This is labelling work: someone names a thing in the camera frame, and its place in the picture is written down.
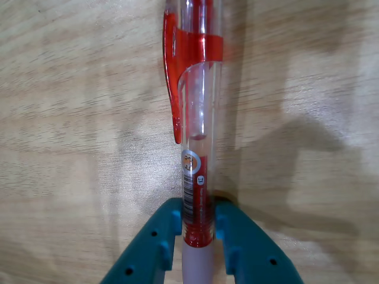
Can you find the red clear retractable pen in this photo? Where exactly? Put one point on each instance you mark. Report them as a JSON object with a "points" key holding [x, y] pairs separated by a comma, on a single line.
{"points": [[198, 177]]}

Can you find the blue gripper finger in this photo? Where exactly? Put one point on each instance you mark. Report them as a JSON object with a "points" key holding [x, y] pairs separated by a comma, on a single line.
{"points": [[254, 254], [148, 248]]}

